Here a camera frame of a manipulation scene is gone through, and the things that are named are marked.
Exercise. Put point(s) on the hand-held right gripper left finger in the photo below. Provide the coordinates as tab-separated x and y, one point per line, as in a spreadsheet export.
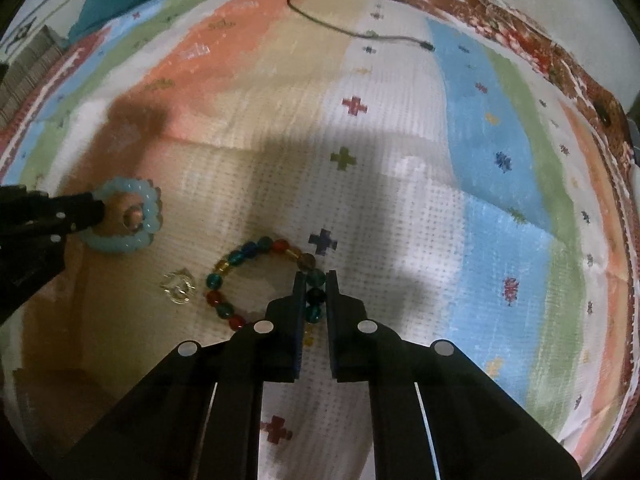
299	320

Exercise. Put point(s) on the brown striped pillow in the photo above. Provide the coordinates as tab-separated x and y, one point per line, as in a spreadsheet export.
30	70

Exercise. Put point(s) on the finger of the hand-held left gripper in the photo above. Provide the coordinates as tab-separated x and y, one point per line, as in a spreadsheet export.
75	207
65	235

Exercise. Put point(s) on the striped colourful mat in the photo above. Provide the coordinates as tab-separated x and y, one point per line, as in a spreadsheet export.
390	125

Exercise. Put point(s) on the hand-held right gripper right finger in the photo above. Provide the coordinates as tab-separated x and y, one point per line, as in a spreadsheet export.
332	320

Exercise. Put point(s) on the white headboard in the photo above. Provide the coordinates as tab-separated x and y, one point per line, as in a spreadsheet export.
37	12

